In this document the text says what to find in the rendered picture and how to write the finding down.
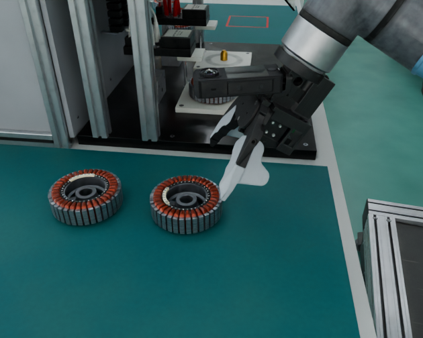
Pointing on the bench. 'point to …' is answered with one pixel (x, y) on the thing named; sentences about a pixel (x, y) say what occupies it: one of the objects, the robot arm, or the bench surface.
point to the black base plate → (196, 139)
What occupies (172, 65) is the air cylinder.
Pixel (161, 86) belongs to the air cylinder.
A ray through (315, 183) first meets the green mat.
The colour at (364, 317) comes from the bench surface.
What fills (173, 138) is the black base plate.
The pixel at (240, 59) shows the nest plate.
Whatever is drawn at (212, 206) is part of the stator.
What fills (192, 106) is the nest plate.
